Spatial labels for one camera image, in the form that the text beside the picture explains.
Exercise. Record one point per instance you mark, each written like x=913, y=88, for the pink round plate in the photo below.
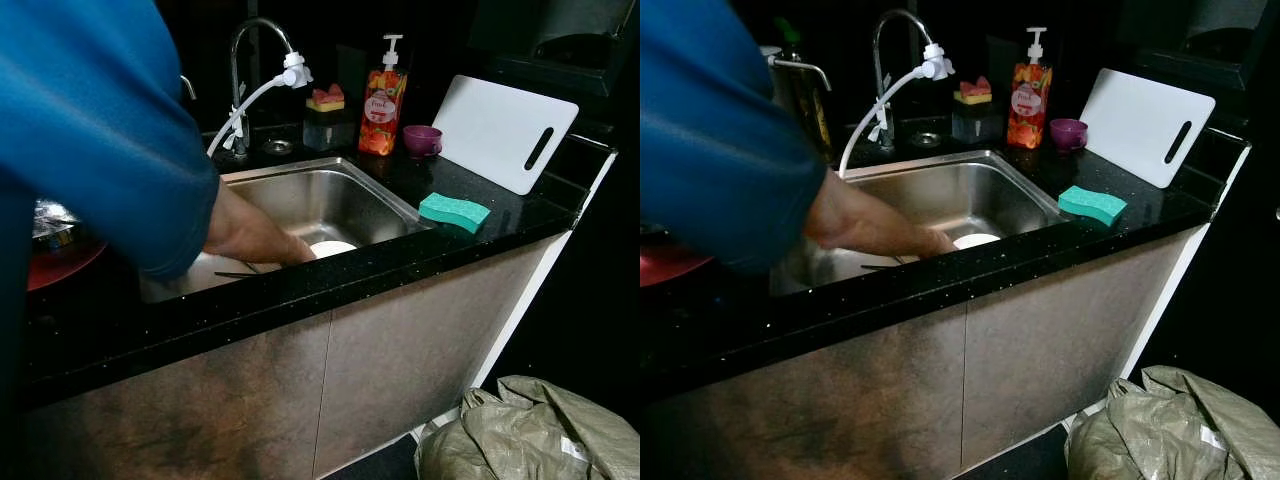
x=65, y=268
x=675, y=268

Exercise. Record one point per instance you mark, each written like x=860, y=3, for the dark kitchen appliance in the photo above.
x=580, y=50
x=1220, y=40

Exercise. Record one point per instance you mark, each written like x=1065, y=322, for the yellow and pink sponge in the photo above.
x=325, y=100
x=973, y=93

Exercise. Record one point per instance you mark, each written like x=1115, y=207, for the stainless steel bowl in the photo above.
x=55, y=222

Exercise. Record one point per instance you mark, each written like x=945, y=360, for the orange pump soap bottle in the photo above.
x=1028, y=105
x=382, y=115

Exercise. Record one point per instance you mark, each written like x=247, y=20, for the grey-brown base cabinet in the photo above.
x=400, y=340
x=1000, y=350

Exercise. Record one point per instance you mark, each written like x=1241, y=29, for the round chrome sink fitting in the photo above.
x=926, y=140
x=277, y=147

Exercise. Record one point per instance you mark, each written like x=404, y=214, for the white cutting board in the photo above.
x=490, y=130
x=1135, y=125

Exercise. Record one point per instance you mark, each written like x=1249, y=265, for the green sponge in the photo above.
x=1092, y=203
x=455, y=210

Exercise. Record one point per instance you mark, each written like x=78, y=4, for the person bare hand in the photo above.
x=255, y=238
x=870, y=228

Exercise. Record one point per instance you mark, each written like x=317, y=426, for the white plate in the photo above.
x=976, y=241
x=333, y=249

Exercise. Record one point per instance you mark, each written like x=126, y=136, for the purple cup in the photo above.
x=422, y=140
x=1068, y=135

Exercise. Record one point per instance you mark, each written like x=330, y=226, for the green-capped oil bottle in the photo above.
x=810, y=110

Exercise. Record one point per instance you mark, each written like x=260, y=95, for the olive green plastic bag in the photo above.
x=530, y=430
x=1170, y=430

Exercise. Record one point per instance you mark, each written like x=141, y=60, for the grey water filter with spout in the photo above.
x=800, y=64

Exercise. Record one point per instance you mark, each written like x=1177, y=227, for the person forearm in blue sleeve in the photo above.
x=720, y=130
x=90, y=120

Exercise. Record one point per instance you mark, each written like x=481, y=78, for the stainless steel sink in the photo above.
x=320, y=200
x=960, y=195

